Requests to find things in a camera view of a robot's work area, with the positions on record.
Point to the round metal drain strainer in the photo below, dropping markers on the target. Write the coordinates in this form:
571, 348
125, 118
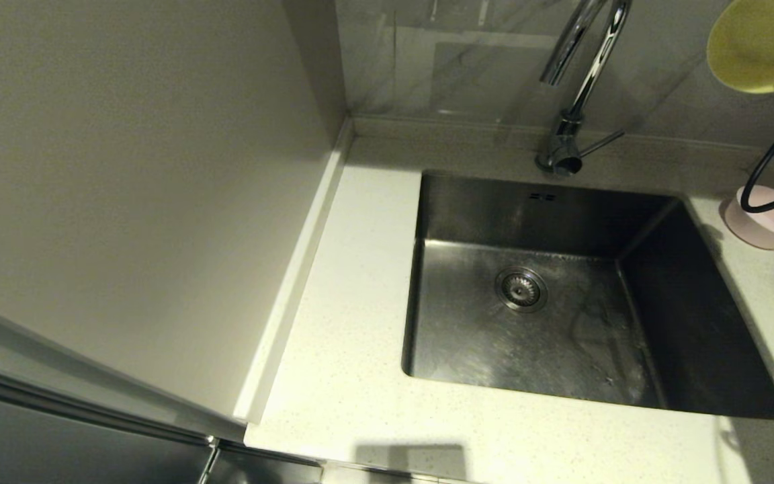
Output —
521, 289

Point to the chrome gooseneck kitchen faucet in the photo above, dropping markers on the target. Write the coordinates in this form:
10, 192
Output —
565, 138

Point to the pink plastic bowl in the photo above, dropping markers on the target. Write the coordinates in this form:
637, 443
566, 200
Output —
766, 225

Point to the yellow plastic bowl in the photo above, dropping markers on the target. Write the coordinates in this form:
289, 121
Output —
750, 44

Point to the beige cabinet side panel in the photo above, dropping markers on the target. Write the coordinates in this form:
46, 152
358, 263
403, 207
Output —
125, 168

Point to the grey metal appliance door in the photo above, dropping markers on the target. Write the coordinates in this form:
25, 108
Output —
58, 437

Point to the stainless steel sink basin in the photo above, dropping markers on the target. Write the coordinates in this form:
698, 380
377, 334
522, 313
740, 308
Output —
528, 336

